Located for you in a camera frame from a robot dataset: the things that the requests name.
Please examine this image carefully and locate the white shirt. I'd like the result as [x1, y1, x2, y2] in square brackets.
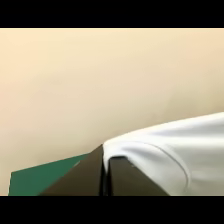
[102, 111, 224, 197]

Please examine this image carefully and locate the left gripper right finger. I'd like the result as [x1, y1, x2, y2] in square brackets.
[108, 156, 170, 197]

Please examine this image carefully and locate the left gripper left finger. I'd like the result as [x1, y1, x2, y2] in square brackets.
[39, 143, 104, 197]

